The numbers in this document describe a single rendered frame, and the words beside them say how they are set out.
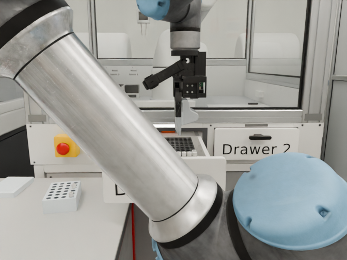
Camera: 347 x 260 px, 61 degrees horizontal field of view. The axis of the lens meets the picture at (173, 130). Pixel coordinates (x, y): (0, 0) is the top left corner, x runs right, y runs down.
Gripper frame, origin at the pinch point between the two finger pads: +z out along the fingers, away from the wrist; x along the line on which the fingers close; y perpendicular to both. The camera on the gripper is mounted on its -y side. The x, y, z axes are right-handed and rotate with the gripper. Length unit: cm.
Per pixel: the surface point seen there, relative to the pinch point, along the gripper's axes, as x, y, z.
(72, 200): -3.5, -27.7, 18.3
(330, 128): 205, 158, 45
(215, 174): -10.7, 8.8, 8.7
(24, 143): 93, -86, 28
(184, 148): 7.8, 2.6, 7.5
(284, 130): 21.2, 37.6, 5.3
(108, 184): -10.7, -16.4, 11.0
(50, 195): -0.6, -34.4, 18.0
